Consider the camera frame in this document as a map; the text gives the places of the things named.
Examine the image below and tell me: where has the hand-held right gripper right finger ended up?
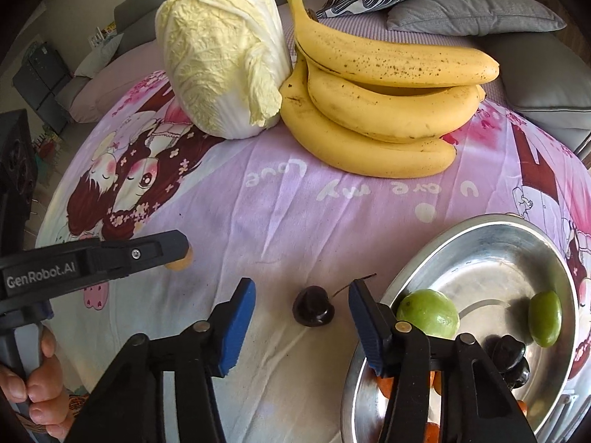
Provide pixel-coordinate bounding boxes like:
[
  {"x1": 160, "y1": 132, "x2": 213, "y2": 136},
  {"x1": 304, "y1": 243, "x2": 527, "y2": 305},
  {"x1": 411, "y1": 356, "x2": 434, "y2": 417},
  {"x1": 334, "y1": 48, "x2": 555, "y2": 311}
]
[{"x1": 348, "y1": 279, "x2": 532, "y2": 443}]

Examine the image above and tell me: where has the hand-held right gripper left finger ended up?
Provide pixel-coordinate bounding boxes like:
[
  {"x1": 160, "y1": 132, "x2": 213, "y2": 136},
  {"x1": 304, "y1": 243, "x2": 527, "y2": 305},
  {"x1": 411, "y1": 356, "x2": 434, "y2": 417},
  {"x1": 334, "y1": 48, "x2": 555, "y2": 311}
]
[{"x1": 67, "y1": 278, "x2": 257, "y2": 443}]

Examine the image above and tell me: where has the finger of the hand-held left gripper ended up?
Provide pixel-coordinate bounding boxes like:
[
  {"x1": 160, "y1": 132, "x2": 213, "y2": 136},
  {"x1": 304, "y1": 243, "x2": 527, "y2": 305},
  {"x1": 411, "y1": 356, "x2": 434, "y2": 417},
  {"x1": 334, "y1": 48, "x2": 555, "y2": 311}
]
[{"x1": 88, "y1": 230, "x2": 190, "y2": 278}]

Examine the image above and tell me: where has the brown longan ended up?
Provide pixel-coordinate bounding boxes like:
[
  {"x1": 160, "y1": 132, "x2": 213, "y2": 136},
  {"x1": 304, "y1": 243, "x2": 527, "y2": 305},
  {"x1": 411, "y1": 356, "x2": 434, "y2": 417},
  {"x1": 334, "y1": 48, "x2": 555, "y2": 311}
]
[{"x1": 166, "y1": 249, "x2": 194, "y2": 272}]

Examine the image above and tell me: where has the round green jujube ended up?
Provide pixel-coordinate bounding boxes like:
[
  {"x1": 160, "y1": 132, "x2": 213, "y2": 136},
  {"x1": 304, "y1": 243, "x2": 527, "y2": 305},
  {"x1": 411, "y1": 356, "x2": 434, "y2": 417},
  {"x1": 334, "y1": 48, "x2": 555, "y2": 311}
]
[{"x1": 396, "y1": 289, "x2": 461, "y2": 339}]

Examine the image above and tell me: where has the round metal plate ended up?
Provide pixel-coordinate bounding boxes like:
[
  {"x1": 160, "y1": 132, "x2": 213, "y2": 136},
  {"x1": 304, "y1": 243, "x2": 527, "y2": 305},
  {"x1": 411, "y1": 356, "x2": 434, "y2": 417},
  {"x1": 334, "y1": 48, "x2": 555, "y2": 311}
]
[{"x1": 342, "y1": 213, "x2": 581, "y2": 443}]

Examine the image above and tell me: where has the oval green jujube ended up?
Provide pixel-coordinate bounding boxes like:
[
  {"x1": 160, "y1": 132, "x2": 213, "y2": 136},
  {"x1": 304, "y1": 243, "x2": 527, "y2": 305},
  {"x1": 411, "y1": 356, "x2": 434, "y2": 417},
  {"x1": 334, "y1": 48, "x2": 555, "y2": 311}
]
[{"x1": 527, "y1": 291, "x2": 563, "y2": 348}]

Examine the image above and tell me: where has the person's left hand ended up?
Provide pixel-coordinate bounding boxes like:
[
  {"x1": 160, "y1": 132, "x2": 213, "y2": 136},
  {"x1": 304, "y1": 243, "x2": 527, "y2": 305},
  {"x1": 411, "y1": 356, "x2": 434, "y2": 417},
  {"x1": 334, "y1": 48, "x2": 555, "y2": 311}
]
[{"x1": 0, "y1": 325, "x2": 77, "y2": 441}]

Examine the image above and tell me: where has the black box with holes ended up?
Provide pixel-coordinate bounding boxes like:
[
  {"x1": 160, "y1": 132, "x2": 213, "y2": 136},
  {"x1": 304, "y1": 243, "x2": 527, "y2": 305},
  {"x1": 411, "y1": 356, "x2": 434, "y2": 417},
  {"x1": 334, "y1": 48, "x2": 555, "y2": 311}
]
[{"x1": 0, "y1": 110, "x2": 38, "y2": 252}]

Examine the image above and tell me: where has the black cabinet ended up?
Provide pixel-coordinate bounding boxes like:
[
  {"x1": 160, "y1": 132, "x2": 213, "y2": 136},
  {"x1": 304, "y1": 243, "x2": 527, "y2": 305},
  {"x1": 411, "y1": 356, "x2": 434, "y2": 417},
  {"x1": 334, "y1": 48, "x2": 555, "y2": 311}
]
[{"x1": 11, "y1": 41, "x2": 72, "y2": 134}]

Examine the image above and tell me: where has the pale small pillow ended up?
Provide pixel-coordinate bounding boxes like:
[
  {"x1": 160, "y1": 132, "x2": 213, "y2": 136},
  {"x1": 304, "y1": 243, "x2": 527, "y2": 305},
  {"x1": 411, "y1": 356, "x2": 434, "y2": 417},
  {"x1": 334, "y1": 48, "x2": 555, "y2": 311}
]
[{"x1": 74, "y1": 32, "x2": 125, "y2": 78}]

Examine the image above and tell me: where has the napa cabbage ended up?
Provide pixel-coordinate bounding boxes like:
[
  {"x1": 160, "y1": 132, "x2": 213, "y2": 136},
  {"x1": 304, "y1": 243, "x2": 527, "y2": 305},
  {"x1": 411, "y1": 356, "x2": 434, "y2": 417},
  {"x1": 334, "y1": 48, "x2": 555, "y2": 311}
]
[{"x1": 154, "y1": 0, "x2": 296, "y2": 140}]

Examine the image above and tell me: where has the yellow banana bunch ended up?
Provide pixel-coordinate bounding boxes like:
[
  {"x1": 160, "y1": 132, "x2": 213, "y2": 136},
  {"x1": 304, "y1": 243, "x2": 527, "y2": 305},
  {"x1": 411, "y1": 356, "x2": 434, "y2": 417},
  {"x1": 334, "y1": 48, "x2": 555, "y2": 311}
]
[{"x1": 278, "y1": 0, "x2": 501, "y2": 178}]

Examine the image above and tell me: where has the grey sofa seat cushion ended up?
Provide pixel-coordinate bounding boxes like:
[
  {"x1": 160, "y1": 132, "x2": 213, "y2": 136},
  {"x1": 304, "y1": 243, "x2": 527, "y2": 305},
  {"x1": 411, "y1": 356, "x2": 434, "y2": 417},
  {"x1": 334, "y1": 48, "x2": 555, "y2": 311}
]
[{"x1": 512, "y1": 102, "x2": 591, "y2": 153}]

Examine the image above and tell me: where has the dark grey piped cushion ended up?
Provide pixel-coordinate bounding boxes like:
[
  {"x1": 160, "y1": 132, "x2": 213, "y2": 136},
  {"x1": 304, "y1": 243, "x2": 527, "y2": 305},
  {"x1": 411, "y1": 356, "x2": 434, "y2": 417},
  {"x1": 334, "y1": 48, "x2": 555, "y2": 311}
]
[{"x1": 480, "y1": 28, "x2": 591, "y2": 123}]

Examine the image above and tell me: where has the light grey quilted cushion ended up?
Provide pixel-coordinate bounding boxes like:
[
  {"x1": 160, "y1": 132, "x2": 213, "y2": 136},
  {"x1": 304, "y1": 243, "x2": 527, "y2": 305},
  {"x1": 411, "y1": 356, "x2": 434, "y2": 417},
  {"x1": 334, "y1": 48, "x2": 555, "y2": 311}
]
[{"x1": 387, "y1": 0, "x2": 568, "y2": 37}]

